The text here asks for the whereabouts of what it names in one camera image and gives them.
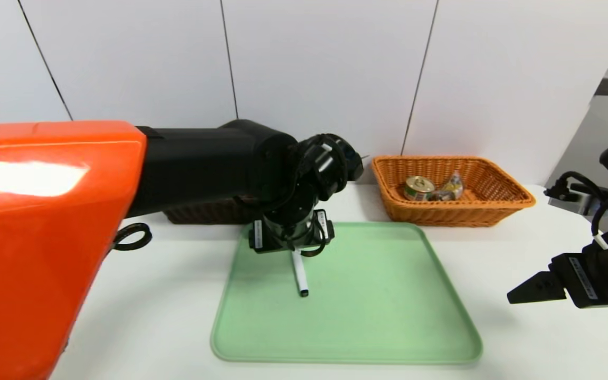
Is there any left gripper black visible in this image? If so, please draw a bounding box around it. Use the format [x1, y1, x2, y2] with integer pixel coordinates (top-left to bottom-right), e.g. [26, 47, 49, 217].
[249, 208, 335, 254]

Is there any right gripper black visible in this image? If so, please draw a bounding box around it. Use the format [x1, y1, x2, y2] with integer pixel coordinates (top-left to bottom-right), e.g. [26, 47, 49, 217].
[506, 229, 608, 309]

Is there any thick white marker black tip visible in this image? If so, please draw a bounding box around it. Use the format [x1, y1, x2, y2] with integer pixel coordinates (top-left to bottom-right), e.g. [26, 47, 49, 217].
[291, 249, 310, 298]

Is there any small tin can gold lid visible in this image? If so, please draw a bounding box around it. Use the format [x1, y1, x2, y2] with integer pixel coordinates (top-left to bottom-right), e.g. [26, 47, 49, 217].
[403, 176, 436, 202]

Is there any dark brown wicker basket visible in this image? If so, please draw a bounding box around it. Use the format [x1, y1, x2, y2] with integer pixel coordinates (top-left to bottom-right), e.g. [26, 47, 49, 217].
[164, 196, 255, 225]

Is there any orange wicker basket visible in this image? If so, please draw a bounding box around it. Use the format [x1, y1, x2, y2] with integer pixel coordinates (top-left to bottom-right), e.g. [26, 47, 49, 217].
[370, 156, 536, 228]

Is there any light green plastic tray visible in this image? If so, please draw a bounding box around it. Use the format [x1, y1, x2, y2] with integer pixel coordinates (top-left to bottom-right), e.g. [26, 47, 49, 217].
[211, 221, 483, 366]

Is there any clear wrapped snack packet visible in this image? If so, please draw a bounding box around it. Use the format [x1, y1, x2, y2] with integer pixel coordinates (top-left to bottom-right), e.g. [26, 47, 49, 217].
[433, 172, 464, 202]

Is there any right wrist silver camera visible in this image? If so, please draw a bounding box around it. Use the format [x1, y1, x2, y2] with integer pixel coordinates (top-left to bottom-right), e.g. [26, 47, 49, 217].
[546, 186, 601, 215]

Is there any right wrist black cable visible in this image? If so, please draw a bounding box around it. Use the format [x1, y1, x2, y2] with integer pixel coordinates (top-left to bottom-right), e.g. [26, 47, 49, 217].
[544, 171, 608, 250]

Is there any left elbow black cable loop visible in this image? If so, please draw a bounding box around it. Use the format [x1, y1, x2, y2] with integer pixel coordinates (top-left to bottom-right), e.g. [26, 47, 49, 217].
[112, 222, 153, 252]

